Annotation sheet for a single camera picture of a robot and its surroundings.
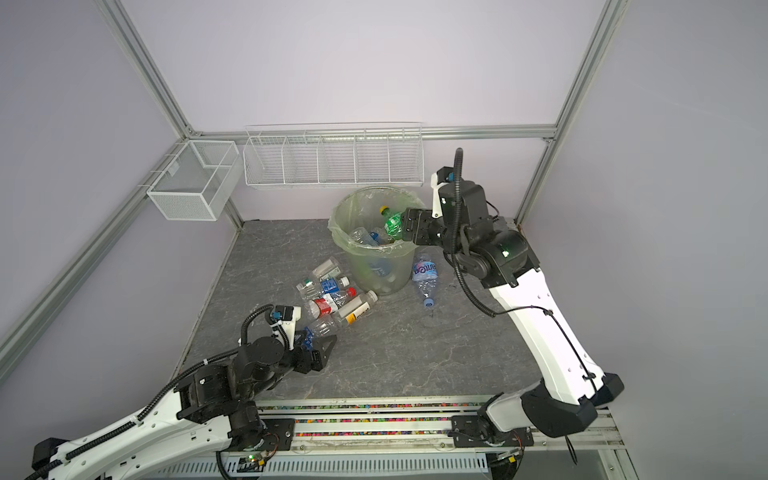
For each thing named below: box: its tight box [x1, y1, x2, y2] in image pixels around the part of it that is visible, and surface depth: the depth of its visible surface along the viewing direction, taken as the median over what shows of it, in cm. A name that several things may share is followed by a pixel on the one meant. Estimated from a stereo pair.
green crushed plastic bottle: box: [380, 205, 403, 240], surface depth 95 cm
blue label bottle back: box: [318, 276, 350, 295], surface depth 98 cm
